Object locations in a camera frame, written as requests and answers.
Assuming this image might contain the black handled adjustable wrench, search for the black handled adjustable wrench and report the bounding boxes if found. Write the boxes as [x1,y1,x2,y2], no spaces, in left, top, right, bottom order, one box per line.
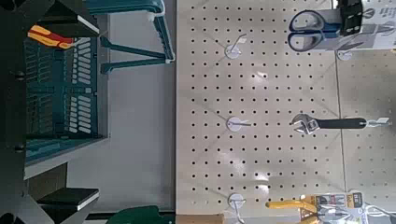
[290,113,368,135]

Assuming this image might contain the slatted plastic crate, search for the slatted plastic crate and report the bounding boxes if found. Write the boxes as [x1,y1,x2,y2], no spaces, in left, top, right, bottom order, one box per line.
[23,15,110,167]

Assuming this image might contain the blue scissors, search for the blue scissors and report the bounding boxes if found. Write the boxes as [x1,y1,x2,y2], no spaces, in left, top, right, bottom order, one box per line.
[287,0,396,53]

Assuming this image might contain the red yellow handled screwdriver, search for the red yellow handled screwdriver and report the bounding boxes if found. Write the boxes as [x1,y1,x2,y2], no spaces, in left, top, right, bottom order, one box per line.
[27,24,77,50]

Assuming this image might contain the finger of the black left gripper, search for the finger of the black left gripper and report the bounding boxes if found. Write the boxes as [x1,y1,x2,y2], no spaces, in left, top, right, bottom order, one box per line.
[338,0,364,36]

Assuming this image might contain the white pegboard hook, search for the white pegboard hook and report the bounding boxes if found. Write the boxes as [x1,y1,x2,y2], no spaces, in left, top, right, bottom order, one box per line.
[225,116,252,133]
[336,41,364,62]
[223,33,248,61]
[227,192,248,224]

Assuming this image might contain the green trowel wooden handle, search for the green trowel wooden handle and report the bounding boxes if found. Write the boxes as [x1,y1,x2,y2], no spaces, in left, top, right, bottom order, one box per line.
[106,204,226,224]

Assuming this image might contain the cream perforated pegboard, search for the cream perforated pegboard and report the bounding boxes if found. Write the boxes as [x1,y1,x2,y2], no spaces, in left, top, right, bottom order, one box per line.
[176,0,396,218]

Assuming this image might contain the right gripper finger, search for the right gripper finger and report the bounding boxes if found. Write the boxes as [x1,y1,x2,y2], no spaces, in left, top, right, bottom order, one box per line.
[36,187,101,224]
[36,0,101,37]

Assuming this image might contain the packaged yellow handled pliers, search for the packaged yellow handled pliers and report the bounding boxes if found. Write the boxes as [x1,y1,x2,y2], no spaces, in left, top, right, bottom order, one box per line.
[264,189,396,224]

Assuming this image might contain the metal wrench hook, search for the metal wrench hook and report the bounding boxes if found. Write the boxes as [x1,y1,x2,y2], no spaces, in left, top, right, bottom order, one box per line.
[365,117,392,129]

